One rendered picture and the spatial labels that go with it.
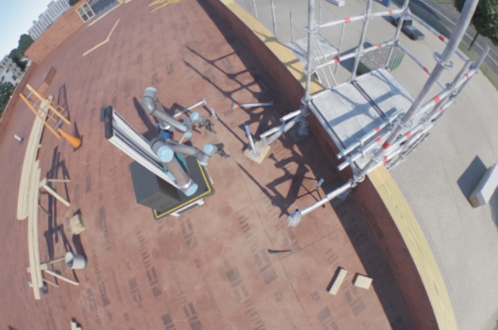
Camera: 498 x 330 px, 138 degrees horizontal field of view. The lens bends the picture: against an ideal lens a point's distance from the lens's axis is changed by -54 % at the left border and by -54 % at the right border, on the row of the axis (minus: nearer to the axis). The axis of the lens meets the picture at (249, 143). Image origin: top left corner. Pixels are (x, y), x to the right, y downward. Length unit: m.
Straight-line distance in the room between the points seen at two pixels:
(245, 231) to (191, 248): 0.79
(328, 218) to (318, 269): 0.67
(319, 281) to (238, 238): 1.18
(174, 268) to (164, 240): 0.44
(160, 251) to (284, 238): 1.76
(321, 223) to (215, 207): 1.43
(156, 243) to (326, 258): 2.35
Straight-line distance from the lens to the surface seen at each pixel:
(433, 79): 1.13
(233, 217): 2.80
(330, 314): 2.94
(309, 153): 2.99
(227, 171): 2.99
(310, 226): 2.73
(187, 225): 3.01
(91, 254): 4.32
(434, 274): 2.64
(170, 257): 3.13
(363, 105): 2.65
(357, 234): 2.86
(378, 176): 2.32
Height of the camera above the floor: 2.70
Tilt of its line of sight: 60 degrees down
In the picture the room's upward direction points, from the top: 20 degrees counter-clockwise
